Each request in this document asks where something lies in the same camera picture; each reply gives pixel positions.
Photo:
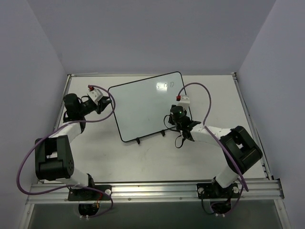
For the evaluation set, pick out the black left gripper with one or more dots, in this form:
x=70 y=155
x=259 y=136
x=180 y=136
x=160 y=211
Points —
x=100 y=105

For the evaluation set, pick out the white whiteboard black frame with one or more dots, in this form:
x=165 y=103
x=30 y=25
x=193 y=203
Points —
x=141 y=105

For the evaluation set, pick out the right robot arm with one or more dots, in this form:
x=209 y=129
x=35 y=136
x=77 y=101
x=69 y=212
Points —
x=240 y=150

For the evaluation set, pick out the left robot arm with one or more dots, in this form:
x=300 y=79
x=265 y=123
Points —
x=53 y=156

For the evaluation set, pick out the black whiteboard stand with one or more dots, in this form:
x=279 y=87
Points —
x=140 y=139

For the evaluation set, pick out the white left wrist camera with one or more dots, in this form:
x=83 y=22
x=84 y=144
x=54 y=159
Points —
x=95 y=94

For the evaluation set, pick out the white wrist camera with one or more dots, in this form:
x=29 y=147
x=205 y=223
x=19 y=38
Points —
x=95 y=94
x=183 y=101

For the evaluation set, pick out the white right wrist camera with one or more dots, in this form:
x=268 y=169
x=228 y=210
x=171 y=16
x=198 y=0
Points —
x=183 y=101

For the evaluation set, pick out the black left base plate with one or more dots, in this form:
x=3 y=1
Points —
x=81 y=194

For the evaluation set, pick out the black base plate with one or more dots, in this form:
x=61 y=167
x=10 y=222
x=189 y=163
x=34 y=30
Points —
x=81 y=194
x=215 y=191

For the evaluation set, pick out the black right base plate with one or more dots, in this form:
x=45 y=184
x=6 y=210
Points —
x=215 y=191

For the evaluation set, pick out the aluminium front rail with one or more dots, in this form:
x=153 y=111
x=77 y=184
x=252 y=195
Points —
x=259 y=189

